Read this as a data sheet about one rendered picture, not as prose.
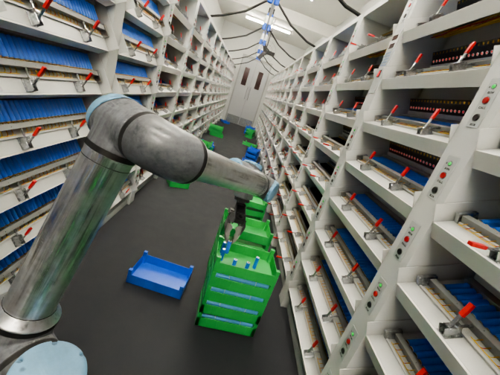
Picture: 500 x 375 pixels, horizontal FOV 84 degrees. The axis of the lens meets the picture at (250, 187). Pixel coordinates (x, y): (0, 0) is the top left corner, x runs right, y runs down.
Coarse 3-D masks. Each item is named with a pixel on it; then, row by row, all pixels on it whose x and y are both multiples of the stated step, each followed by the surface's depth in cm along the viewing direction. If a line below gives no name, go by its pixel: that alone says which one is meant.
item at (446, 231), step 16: (448, 208) 72; (464, 208) 72; (480, 208) 72; (496, 208) 72; (432, 224) 74; (448, 224) 72; (448, 240) 68; (464, 240) 64; (480, 240) 64; (464, 256) 63; (480, 256) 58; (480, 272) 59; (496, 272) 55; (496, 288) 55
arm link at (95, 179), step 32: (96, 128) 59; (96, 160) 59; (128, 160) 62; (64, 192) 61; (96, 192) 61; (64, 224) 61; (96, 224) 65; (32, 256) 62; (64, 256) 63; (32, 288) 62; (64, 288) 68; (0, 320) 62; (32, 320) 65; (0, 352) 62
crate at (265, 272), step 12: (216, 252) 134; (228, 252) 144; (240, 252) 146; (252, 252) 147; (264, 252) 147; (216, 264) 125; (228, 264) 126; (240, 264) 138; (252, 264) 141; (264, 264) 145; (240, 276) 128; (252, 276) 128; (264, 276) 128; (276, 276) 129
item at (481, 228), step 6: (462, 216) 70; (468, 216) 70; (462, 222) 71; (468, 222) 69; (474, 222) 67; (480, 222) 66; (468, 228) 67; (474, 228) 67; (480, 228) 65; (486, 228) 64; (492, 228) 64; (486, 234) 63; (492, 234) 62; (498, 234) 61; (492, 240) 62; (498, 240) 60; (498, 246) 59
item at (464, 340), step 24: (456, 264) 78; (408, 288) 77; (432, 288) 75; (456, 288) 74; (480, 288) 72; (408, 312) 74; (432, 312) 68; (456, 312) 67; (480, 312) 65; (432, 336) 64; (456, 336) 61; (480, 336) 60; (456, 360) 57; (480, 360) 56
